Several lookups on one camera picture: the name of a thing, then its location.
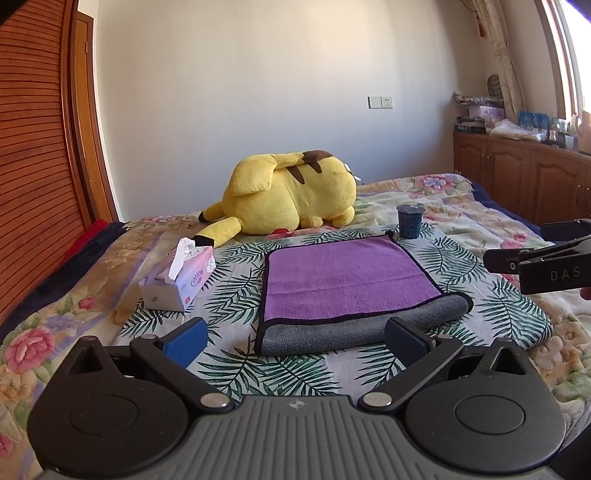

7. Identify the dark blue cup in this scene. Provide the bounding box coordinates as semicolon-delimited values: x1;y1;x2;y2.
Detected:
397;204;425;239

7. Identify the pink tissue box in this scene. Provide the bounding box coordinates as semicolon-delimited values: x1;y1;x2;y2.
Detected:
138;237;216;313

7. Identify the floral bed quilt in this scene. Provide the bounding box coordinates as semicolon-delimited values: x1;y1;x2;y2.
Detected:
1;174;590;479

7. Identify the clutter pile on cabinet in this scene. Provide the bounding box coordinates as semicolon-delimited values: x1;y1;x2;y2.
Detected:
452;75;590;156

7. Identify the purple and grey towel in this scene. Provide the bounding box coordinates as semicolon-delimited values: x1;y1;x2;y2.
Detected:
254;234;474;356

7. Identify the red cloth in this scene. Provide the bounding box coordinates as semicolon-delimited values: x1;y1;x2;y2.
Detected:
62;219;109;263

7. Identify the wooden slatted wardrobe door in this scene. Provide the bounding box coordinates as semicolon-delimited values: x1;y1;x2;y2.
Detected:
1;0;118;319

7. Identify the white wall socket plate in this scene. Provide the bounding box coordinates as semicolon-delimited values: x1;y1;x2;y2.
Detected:
368;96;393;109

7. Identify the yellow Pikachu plush toy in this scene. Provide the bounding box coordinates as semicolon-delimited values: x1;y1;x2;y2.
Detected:
193;150;356;248

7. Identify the dark blue blanket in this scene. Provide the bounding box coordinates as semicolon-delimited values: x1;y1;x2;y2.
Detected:
1;222;126;339

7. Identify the patterned beige curtain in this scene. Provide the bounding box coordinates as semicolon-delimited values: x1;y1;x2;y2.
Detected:
463;0;526;123

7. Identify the wooden low cabinet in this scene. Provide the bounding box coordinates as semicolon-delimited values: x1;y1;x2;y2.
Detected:
454;132;590;225

